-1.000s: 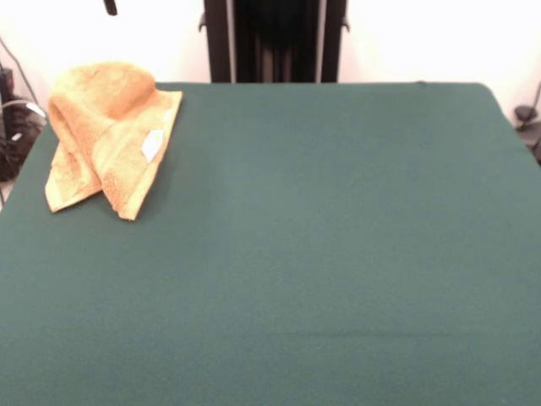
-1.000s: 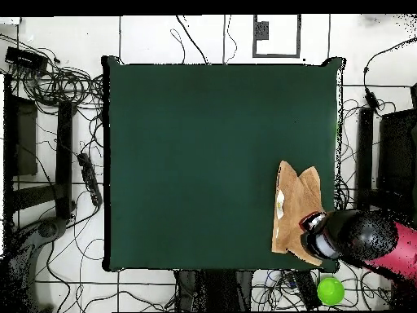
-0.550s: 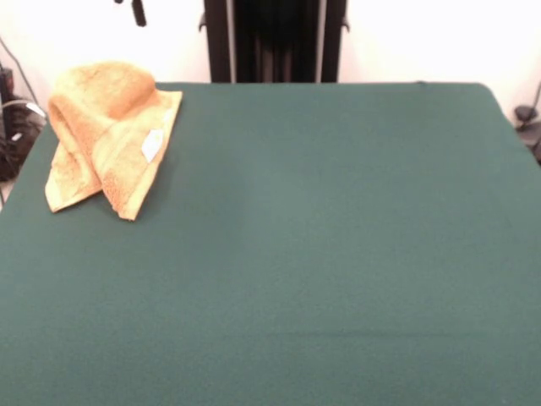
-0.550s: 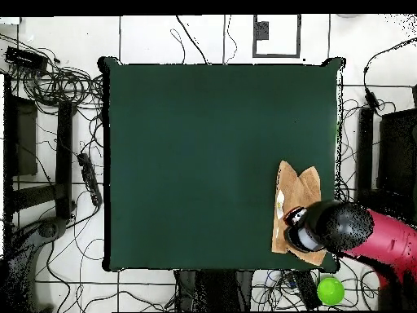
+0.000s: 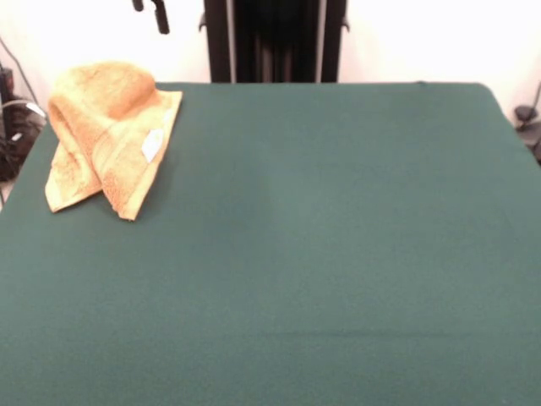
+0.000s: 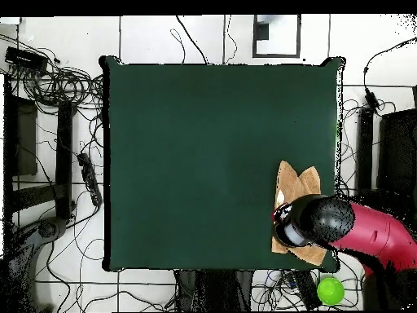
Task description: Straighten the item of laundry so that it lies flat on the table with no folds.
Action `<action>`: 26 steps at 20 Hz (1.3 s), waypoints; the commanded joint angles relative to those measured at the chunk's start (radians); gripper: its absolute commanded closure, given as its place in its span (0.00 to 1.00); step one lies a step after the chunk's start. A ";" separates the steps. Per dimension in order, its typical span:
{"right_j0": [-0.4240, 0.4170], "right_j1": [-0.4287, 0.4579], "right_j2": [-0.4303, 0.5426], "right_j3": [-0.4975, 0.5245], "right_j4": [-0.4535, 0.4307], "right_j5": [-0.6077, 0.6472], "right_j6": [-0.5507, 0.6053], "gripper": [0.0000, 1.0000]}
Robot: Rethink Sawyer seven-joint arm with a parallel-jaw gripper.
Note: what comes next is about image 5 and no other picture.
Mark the black device with cable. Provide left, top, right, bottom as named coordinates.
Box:
left=514, top=105, right=541, bottom=166

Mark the dark green tablecloth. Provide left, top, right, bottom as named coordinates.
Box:
left=0, top=81, right=541, bottom=406

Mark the tan terry towel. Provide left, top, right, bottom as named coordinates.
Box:
left=44, top=61, right=183, bottom=222

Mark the black upright column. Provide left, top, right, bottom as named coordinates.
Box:
left=198, top=0, right=352, bottom=84

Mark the bundle of black cables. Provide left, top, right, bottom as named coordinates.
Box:
left=0, top=99, right=48, bottom=183

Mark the black wall power strip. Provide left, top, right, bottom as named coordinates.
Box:
left=0, top=67, right=16, bottom=101

